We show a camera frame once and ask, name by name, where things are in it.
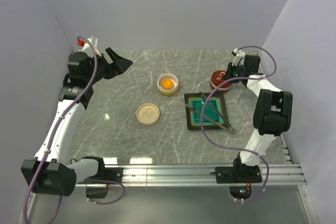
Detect cream round container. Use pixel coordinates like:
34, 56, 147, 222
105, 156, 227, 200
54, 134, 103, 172
156, 73, 179, 96

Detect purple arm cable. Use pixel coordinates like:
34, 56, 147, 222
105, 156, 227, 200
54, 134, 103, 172
199, 45, 278, 205
22, 36, 126, 224

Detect dark red steel-lined container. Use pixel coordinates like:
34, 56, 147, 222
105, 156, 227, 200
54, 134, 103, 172
210, 82, 232, 93

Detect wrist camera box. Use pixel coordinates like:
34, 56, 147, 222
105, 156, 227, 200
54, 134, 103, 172
232, 48, 246, 66
77, 36, 101, 58

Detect aluminium mounting rail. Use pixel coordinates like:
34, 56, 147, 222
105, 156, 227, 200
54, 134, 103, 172
57, 163, 307, 188

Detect orange egg tart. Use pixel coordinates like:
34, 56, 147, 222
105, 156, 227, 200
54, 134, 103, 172
161, 79, 174, 90

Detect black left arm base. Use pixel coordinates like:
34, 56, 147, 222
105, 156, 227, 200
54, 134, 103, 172
82, 156, 123, 183

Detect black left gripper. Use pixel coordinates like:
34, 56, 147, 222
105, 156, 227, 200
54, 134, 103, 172
86, 47, 133, 84

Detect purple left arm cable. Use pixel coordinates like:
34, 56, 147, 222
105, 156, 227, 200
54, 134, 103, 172
22, 36, 126, 224

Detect square teal ceramic plate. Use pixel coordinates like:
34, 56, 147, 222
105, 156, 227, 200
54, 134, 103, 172
184, 92, 230, 131

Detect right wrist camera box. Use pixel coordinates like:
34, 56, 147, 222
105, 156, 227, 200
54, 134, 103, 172
232, 48, 246, 66

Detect dark red round lid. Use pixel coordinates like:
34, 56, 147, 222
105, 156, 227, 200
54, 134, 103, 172
210, 70, 226, 88

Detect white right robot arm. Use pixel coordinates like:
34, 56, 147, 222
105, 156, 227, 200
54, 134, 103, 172
223, 50, 293, 182

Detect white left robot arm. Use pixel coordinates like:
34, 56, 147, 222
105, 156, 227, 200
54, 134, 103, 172
21, 48, 133, 196

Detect metal food tongs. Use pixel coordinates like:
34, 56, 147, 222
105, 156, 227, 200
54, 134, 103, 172
185, 91, 237, 135

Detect cream round lid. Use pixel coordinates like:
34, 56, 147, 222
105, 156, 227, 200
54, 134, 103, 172
136, 103, 160, 125

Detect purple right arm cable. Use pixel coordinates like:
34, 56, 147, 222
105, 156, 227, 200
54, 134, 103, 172
199, 45, 278, 205

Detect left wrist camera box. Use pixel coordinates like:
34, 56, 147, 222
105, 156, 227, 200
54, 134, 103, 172
77, 36, 101, 58

